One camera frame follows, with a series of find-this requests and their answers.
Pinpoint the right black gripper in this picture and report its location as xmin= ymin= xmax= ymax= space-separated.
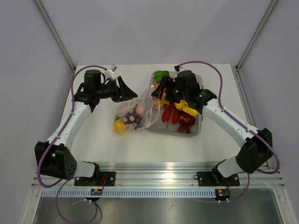
xmin=152 ymin=76 xmax=189 ymax=104

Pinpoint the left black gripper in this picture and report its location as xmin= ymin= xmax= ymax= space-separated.
xmin=96 ymin=77 xmax=137 ymax=103

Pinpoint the clear pink zip top bag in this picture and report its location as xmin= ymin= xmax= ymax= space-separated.
xmin=113 ymin=85 xmax=161 ymax=135

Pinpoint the pink egg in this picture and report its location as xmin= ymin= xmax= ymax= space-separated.
xmin=135 ymin=105 xmax=146 ymax=116

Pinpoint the dark red grape bunch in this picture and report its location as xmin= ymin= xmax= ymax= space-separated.
xmin=122 ymin=112 xmax=142 ymax=130

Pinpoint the yellow bell pepper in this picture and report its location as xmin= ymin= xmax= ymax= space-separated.
xmin=113 ymin=119 xmax=128 ymax=135

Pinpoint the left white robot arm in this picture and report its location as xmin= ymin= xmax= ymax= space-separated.
xmin=35 ymin=64 xmax=138 ymax=188

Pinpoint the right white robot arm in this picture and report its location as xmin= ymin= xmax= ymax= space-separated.
xmin=152 ymin=70 xmax=273 ymax=185

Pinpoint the clear plastic food container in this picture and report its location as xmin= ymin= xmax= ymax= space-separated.
xmin=147 ymin=70 xmax=202 ymax=137

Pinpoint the green bell pepper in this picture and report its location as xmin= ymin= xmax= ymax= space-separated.
xmin=154 ymin=70 xmax=170 ymax=83

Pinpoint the red crayfish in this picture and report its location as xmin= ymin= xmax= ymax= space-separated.
xmin=162 ymin=103 xmax=180 ymax=130

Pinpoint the red bell pepper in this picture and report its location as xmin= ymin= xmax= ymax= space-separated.
xmin=179 ymin=112 xmax=196 ymax=126

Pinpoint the dark red apple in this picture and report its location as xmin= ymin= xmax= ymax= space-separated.
xmin=177 ymin=126 xmax=190 ymax=133

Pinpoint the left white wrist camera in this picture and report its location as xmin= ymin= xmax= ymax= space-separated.
xmin=104 ymin=64 xmax=117 ymax=80

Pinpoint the aluminium mounting rail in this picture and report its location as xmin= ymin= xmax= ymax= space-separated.
xmin=31 ymin=161 xmax=285 ymax=189

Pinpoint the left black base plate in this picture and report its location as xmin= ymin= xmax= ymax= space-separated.
xmin=74 ymin=171 xmax=116 ymax=187

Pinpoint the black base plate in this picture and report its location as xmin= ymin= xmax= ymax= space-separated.
xmin=193 ymin=171 xmax=240 ymax=187
xmin=74 ymin=171 xmax=116 ymax=187

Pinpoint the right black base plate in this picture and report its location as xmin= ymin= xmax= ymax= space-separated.
xmin=193 ymin=171 xmax=240 ymax=187

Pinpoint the slotted white cable duct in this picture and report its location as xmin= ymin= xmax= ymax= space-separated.
xmin=41 ymin=189 xmax=215 ymax=198

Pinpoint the left aluminium frame post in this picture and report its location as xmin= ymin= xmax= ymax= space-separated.
xmin=33 ymin=0 xmax=76 ymax=72

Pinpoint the aluminium frame post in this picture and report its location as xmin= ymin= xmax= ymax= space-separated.
xmin=33 ymin=0 xmax=76 ymax=72
xmin=236 ymin=0 xmax=280 ymax=72

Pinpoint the right aluminium frame post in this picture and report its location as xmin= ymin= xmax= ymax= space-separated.
xmin=236 ymin=0 xmax=280 ymax=72

